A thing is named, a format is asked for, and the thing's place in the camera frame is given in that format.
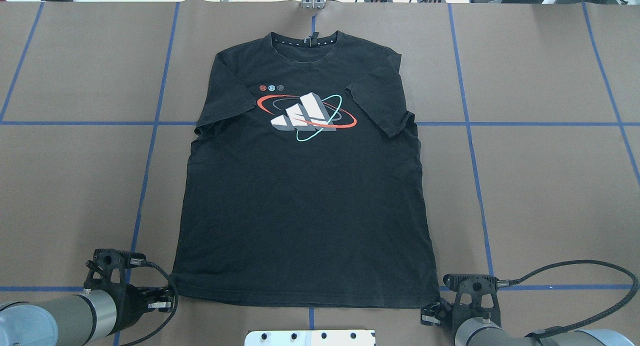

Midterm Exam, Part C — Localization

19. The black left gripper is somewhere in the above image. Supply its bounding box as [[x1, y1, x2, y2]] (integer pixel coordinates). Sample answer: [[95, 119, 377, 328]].
[[83, 248, 174, 332]]

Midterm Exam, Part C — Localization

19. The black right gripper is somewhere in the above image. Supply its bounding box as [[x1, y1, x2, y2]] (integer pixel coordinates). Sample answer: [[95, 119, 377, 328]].
[[420, 273, 501, 332]]

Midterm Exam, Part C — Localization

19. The black graphic t-shirt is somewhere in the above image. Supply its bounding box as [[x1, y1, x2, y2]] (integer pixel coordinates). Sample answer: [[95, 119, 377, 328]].
[[171, 31, 440, 308]]

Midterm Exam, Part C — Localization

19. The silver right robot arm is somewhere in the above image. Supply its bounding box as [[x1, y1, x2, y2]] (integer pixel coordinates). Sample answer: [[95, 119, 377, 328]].
[[420, 274, 633, 346]]

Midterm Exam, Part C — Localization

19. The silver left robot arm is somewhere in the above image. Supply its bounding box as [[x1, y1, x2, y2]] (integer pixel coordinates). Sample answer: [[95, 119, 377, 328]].
[[0, 248, 179, 346]]

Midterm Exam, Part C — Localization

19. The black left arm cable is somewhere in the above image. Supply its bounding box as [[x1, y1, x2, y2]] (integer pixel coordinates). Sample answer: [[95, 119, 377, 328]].
[[117, 258, 180, 346]]

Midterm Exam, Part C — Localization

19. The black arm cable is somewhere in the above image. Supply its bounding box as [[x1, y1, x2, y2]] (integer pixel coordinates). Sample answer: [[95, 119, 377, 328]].
[[497, 259, 640, 339], [117, 258, 180, 346]]

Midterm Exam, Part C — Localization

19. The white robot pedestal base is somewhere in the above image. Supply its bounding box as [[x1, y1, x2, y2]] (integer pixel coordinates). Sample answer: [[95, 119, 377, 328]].
[[244, 329, 377, 346]]

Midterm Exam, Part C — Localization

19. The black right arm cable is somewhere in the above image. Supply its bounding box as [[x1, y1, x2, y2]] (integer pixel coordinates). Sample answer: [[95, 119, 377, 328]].
[[497, 259, 640, 339]]

